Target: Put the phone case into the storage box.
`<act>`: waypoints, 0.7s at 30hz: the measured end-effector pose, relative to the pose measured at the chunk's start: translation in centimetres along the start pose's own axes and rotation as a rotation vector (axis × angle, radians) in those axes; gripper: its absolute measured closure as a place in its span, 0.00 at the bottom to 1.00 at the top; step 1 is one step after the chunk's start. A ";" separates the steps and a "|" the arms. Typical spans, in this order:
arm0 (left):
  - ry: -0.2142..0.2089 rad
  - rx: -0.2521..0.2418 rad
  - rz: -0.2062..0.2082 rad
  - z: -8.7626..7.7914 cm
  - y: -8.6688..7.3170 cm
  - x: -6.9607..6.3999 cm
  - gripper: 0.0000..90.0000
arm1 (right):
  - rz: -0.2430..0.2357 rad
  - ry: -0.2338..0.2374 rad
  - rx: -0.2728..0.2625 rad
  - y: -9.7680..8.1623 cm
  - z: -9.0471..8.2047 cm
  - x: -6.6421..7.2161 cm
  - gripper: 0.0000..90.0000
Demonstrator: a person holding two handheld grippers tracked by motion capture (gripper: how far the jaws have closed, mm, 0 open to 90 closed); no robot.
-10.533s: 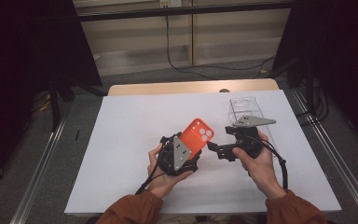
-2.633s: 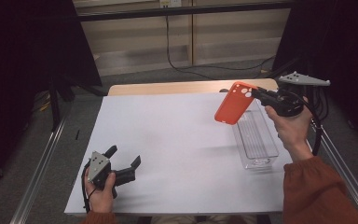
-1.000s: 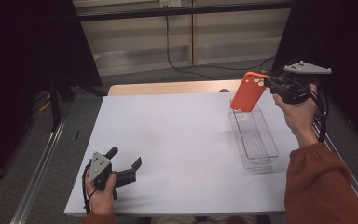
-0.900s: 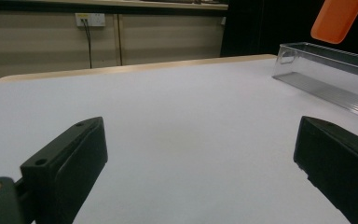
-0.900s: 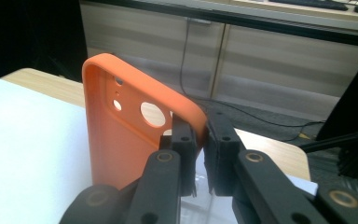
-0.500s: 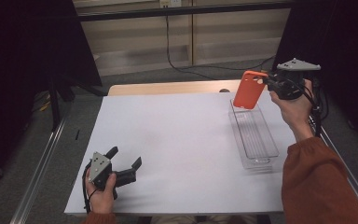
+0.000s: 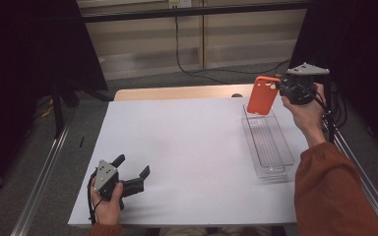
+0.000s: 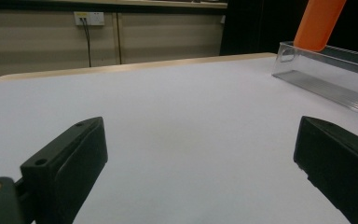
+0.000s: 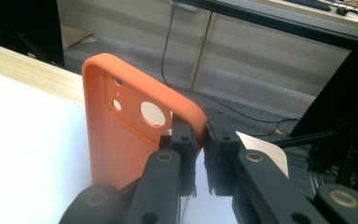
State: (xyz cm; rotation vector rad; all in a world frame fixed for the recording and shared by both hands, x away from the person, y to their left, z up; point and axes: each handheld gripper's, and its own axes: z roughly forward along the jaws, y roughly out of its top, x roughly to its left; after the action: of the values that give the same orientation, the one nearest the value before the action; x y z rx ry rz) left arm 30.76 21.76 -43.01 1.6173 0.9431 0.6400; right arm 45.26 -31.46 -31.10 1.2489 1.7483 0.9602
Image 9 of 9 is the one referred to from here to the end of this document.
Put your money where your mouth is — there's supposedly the beige cabinet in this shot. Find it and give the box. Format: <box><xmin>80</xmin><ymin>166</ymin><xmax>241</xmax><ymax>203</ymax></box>
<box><xmin>56</xmin><ymin>0</ymin><xmax>358</xmax><ymax>98</ymax></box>

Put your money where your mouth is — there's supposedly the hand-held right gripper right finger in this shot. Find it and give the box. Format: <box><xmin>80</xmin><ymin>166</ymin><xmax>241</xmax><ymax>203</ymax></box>
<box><xmin>203</xmin><ymin>108</ymin><xmax>247</xmax><ymax>197</ymax></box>

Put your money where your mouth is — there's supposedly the white table sheet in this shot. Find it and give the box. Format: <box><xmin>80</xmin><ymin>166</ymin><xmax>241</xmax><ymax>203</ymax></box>
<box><xmin>0</xmin><ymin>66</ymin><xmax>241</xmax><ymax>224</ymax></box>

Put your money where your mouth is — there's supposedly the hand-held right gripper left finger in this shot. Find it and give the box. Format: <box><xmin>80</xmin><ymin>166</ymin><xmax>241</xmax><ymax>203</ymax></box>
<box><xmin>159</xmin><ymin>113</ymin><xmax>199</xmax><ymax>198</ymax></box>

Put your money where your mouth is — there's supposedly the black curtain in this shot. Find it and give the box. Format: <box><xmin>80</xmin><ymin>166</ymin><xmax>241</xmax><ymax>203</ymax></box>
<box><xmin>0</xmin><ymin>0</ymin><xmax>66</xmax><ymax>68</ymax></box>
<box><xmin>273</xmin><ymin>18</ymin><xmax>358</xmax><ymax>204</ymax></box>

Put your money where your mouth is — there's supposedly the black frame bar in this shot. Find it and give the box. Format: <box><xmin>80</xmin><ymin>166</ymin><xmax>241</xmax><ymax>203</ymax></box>
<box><xmin>172</xmin><ymin>0</ymin><xmax>358</xmax><ymax>52</ymax></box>

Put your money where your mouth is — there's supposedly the orange phone case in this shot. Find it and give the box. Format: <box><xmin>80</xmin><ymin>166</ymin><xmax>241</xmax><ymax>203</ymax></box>
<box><xmin>81</xmin><ymin>52</ymin><xmax>209</xmax><ymax>191</ymax></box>

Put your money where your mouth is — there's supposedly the black floor cable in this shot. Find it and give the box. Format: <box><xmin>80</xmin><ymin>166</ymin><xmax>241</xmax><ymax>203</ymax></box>
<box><xmin>160</xmin><ymin>0</ymin><xmax>303</xmax><ymax>124</ymax></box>

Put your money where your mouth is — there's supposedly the black keyboard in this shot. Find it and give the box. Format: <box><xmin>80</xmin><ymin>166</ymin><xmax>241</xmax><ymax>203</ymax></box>
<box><xmin>283</xmin><ymin>0</ymin><xmax>333</xmax><ymax>12</ymax></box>

